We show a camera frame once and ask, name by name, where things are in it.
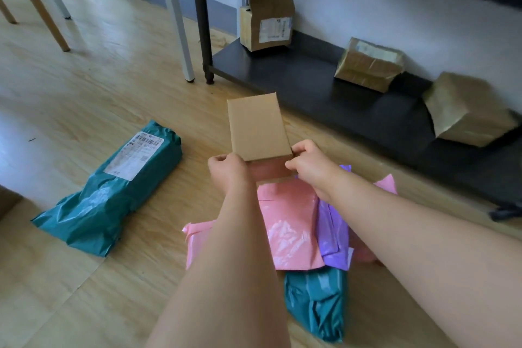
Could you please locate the person's right forearm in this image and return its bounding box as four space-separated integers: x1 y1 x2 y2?
322 178 522 348

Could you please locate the person's right hand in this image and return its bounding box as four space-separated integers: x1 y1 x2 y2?
284 139 341 202

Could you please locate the plain brown box shelf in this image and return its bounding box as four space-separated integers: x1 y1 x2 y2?
422 71 519 148

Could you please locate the taped box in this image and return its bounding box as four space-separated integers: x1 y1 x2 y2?
334 36 406 94

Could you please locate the pink purple teal mailers pile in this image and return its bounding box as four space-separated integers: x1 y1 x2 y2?
182 174 399 272

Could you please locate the person's left forearm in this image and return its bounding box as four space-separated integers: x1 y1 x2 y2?
145 184 293 348

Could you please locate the pile of cardboard boxes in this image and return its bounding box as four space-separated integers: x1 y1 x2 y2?
226 92 299 185

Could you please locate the grey metal frame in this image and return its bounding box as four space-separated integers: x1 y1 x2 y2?
24 0 196 83

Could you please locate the labelled box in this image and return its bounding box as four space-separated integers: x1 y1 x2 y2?
239 0 295 53

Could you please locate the person's left hand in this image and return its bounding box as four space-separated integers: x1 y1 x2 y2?
207 152 256 194

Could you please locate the teal mailer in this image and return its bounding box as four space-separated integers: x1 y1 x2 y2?
30 120 182 258
284 266 349 344

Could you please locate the black metal shelf rack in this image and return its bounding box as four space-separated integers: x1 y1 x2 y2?
187 0 522 222

